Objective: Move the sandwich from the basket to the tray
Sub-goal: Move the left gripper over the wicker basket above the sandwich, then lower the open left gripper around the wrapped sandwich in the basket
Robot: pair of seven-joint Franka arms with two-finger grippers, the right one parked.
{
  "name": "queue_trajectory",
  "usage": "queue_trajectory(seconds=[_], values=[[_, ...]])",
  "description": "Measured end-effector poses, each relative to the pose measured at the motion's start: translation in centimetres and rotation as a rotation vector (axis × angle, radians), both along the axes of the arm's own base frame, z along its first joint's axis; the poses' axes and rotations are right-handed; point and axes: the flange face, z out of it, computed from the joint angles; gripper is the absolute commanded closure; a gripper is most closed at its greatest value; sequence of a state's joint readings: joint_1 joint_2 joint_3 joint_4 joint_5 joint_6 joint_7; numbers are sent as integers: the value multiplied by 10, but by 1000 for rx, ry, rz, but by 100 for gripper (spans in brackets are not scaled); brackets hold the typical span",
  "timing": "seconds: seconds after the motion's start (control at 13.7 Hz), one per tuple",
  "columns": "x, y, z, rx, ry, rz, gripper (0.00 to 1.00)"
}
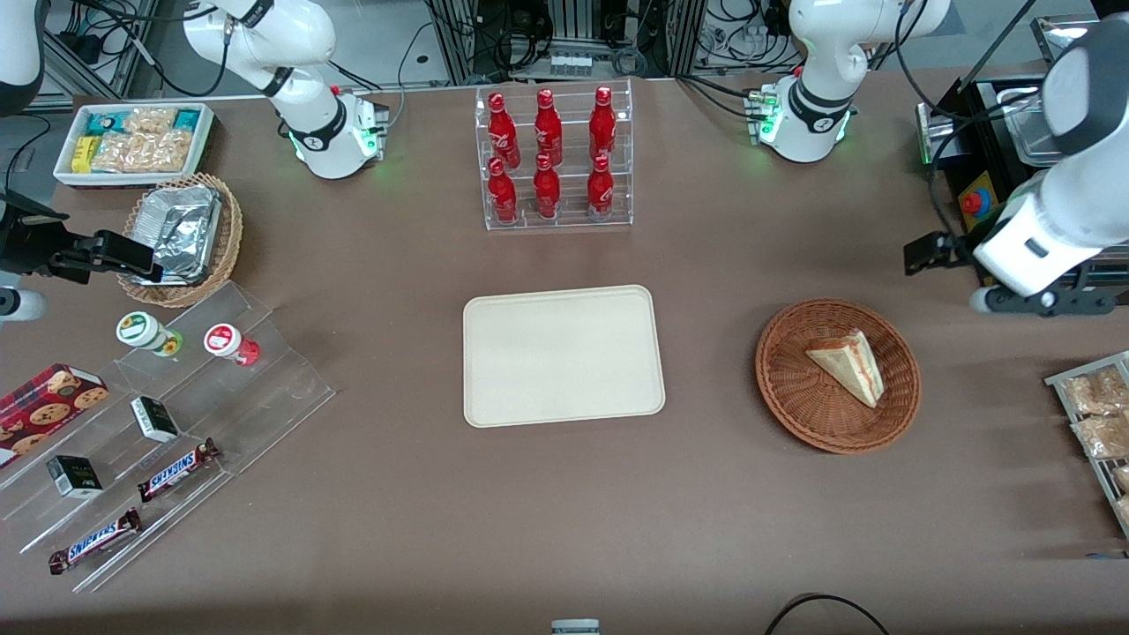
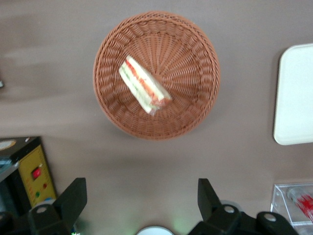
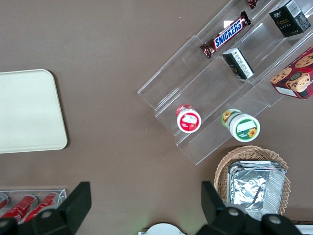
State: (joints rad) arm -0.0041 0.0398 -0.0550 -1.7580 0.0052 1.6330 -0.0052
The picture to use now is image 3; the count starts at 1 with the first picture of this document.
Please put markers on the small black carton box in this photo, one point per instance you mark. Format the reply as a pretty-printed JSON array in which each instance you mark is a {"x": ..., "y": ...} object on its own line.
[
  {"x": 288, "y": 19},
  {"x": 238, "y": 63}
]

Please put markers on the aluminium foil container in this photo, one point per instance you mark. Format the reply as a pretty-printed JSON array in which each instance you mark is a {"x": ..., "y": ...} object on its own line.
[{"x": 254, "y": 186}]

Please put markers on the green sunflower yogurt cup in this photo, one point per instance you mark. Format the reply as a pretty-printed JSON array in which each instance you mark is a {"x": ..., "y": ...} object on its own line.
[{"x": 244, "y": 128}]

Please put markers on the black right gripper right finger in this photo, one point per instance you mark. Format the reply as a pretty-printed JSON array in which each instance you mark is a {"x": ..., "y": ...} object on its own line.
[{"x": 227, "y": 222}]

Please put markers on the red cola bottle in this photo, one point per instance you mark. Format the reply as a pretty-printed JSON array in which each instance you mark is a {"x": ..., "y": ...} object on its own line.
[
  {"x": 20, "y": 206},
  {"x": 41, "y": 204}
]

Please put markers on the cream rectangular serving tray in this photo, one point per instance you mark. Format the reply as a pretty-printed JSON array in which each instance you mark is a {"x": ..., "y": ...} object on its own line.
[{"x": 29, "y": 110}]

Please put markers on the clear acrylic bottle rack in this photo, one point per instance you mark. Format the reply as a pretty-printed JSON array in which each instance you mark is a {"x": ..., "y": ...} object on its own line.
[{"x": 61, "y": 193}]

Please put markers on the red chocolate chip cookie box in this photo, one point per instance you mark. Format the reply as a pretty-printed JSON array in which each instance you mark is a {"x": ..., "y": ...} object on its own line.
[{"x": 298, "y": 76}]

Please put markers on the small wicker basket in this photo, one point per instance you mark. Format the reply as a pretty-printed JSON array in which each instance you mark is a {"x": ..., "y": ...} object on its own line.
[{"x": 221, "y": 171}]

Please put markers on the Snickers chocolate bar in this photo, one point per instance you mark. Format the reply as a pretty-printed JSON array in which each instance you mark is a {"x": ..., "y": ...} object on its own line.
[
  {"x": 253, "y": 3},
  {"x": 227, "y": 34}
]

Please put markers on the red lid yogurt cup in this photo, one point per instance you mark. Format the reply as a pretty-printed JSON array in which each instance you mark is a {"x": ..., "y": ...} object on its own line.
[{"x": 188, "y": 121}]

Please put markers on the clear acrylic stepped display shelf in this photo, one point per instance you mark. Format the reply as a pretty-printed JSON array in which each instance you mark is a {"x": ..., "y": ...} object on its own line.
[{"x": 185, "y": 73}]

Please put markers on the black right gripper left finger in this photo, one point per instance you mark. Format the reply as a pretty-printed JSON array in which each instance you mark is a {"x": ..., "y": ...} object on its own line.
[{"x": 61, "y": 220}]

